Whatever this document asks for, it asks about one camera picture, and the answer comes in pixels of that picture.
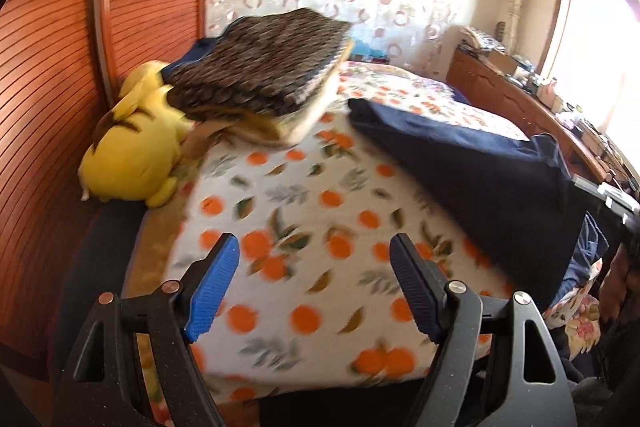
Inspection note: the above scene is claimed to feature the cardboard box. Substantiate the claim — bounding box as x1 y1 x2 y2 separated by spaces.
487 51 521 75

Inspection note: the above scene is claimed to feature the long wooden cabinet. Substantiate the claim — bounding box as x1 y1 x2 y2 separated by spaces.
447 49 640 188

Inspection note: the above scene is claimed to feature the wooden slatted wardrobe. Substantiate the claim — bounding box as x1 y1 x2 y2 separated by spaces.
0 0 216 358

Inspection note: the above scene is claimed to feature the yellow plush toy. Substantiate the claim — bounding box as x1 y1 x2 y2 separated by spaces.
80 59 196 208

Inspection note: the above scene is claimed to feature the navy t-shirt with orange print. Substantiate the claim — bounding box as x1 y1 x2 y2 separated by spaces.
347 98 611 313

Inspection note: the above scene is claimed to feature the floral plush blanket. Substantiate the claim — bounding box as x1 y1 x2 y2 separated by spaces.
122 59 603 427

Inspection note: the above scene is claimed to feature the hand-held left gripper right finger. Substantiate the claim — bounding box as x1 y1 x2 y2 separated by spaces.
390 233 583 427

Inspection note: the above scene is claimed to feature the bright window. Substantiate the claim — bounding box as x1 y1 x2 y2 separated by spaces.
542 0 640 148

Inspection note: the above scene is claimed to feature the blue toy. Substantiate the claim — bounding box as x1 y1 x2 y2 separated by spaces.
354 44 390 60

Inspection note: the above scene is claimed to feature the brown patterned folded cloth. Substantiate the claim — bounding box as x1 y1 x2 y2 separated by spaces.
162 7 356 150

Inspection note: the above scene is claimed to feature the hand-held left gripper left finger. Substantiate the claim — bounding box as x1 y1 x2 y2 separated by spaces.
47 233 240 427

